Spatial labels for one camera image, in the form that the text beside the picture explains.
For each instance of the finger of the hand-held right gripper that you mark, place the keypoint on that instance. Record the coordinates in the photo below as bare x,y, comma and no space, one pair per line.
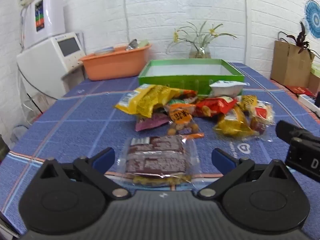
287,130

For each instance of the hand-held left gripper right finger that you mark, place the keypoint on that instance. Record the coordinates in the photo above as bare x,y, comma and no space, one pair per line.
222,158

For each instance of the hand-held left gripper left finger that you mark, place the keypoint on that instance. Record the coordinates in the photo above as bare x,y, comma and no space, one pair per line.
105,156

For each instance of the yellow packet with clear edges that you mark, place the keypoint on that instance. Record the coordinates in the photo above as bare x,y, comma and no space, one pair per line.
232,122

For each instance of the yellow packet with dark print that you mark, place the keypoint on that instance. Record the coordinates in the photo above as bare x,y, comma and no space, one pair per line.
247,101

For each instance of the brown chocolate bar packet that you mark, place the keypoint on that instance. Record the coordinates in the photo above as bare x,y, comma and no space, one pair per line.
155,157

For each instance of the clear nut bag orange label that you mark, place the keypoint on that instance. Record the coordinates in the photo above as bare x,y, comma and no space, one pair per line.
180,116

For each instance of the large yellow snack bag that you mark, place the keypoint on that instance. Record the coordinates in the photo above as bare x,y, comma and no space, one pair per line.
142,100

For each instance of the green cardboard box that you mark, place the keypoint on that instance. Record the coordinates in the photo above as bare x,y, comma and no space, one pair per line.
175,82

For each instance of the clear packet with red snack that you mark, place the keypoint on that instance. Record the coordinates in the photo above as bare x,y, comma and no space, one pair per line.
261,116

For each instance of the white power strip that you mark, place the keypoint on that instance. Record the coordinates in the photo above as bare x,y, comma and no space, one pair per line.
310,103

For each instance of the red flat box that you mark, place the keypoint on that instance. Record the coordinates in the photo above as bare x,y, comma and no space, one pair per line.
300,90

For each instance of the blue plaid tablecloth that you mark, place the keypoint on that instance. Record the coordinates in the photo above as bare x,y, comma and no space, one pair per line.
75,120

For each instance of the red snack bag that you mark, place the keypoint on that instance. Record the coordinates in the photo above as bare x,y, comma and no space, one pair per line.
212,106

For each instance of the purple snack packet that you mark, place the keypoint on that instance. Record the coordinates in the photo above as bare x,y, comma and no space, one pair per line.
150,122

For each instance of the brown paper bag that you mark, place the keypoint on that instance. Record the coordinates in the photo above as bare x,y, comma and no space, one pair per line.
287,65

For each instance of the pale green box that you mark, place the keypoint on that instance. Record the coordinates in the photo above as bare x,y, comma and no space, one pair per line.
316,69

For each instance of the white snack packet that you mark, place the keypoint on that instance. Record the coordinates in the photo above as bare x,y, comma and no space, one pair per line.
225,88

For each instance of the small green snack packet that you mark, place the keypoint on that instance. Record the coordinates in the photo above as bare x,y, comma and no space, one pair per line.
176,102

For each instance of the purple leaf plant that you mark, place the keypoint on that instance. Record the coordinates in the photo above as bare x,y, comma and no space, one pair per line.
302,40

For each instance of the orange plastic basin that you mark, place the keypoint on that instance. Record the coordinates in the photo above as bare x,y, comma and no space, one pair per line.
112,65

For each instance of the white appliance with screen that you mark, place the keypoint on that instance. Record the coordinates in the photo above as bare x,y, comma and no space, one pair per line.
37,62

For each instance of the glass vase with yellow flowers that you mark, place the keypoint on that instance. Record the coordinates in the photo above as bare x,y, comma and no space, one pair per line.
200,33

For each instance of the tall white purifier unit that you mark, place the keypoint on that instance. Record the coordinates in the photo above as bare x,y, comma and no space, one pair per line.
53,12

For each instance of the blue round wall decoration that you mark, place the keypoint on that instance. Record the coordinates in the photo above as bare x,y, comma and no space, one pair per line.
313,17

